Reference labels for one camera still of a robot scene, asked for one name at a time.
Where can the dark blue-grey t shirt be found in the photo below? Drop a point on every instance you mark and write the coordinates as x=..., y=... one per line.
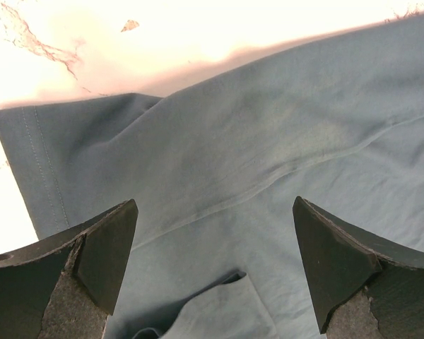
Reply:
x=214, y=170

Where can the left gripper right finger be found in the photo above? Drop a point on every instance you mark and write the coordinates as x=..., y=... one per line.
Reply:
x=361, y=285

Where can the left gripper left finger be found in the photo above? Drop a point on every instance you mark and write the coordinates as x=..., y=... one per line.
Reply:
x=67, y=285

